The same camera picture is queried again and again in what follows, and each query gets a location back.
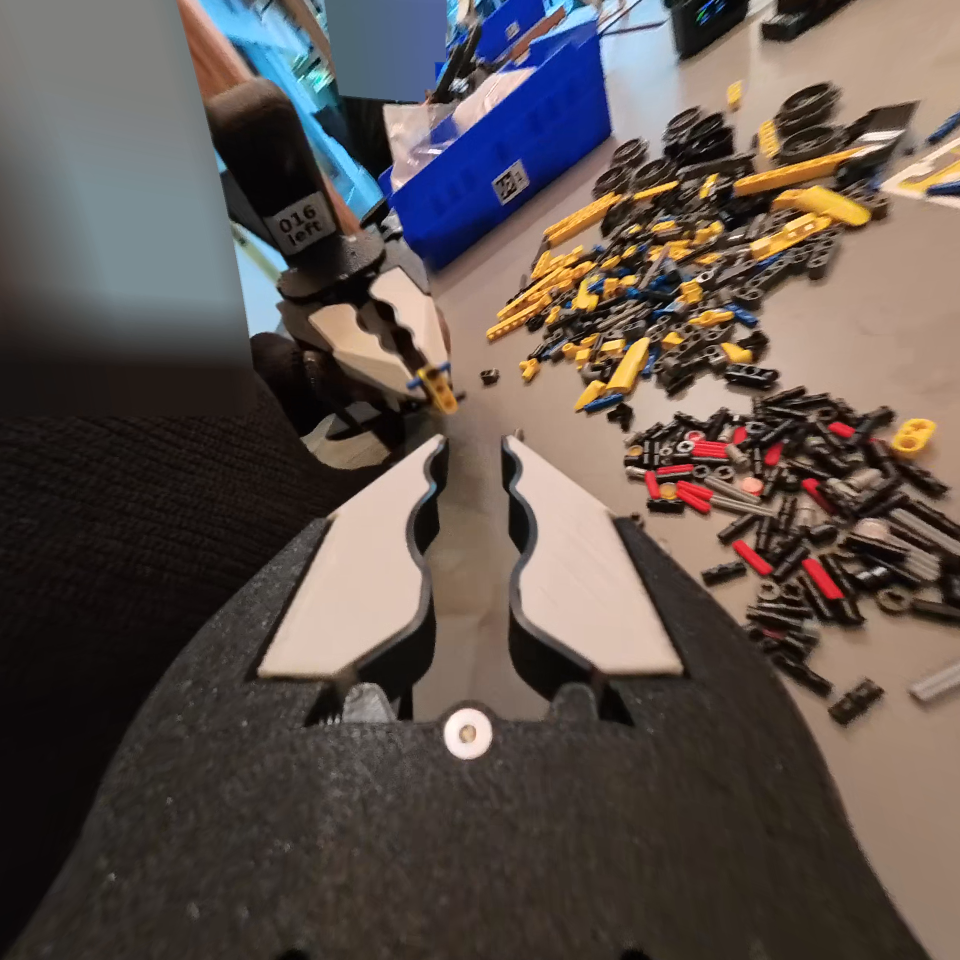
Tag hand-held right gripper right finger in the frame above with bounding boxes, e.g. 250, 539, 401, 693
501, 433, 687, 706

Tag light grey toy axle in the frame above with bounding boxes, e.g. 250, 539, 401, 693
909, 660, 960, 704

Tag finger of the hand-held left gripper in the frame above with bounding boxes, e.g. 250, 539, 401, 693
307, 302, 421, 412
369, 272, 453, 376

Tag clear plastic bag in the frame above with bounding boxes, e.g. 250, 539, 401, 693
382, 71, 545, 185

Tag pile of yellow grey beams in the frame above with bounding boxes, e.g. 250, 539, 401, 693
486, 82, 922, 417

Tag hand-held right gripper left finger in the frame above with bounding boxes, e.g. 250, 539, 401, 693
255, 433, 450, 706

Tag pile of black red pins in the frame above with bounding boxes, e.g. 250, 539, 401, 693
624, 384, 960, 699

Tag yellow two-hole toy connector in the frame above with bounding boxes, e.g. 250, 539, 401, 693
890, 417, 939, 459

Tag black two-hole toy plate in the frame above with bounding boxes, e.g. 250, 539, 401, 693
827, 677, 886, 727

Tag blue plastic bin with tag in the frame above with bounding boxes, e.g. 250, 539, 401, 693
377, 31, 614, 273

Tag printed instruction booklet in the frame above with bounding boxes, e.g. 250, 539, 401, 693
879, 112, 960, 202

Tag yellow toy beam blue pins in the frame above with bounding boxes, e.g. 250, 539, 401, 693
407, 362, 460, 416

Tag black charger with screen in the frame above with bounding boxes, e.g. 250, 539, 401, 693
667, 0, 751, 60

